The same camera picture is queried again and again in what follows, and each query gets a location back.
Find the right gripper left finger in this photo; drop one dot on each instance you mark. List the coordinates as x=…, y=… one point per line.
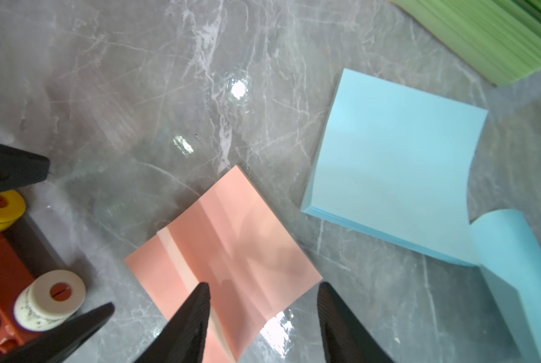
x=183, y=337

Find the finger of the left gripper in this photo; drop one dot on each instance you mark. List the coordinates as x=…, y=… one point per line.
x=59, y=343
x=21, y=168

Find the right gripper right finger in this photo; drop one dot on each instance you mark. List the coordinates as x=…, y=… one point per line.
x=344, y=338

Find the pink memo pad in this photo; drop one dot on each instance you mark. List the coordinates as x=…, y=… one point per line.
x=231, y=240

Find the light blue memo pad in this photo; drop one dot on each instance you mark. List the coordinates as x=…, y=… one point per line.
x=394, y=163

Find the small green memo pad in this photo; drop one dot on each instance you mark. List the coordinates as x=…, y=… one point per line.
x=499, y=39

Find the red toy brick car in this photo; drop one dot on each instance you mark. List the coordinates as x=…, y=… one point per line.
x=30, y=306

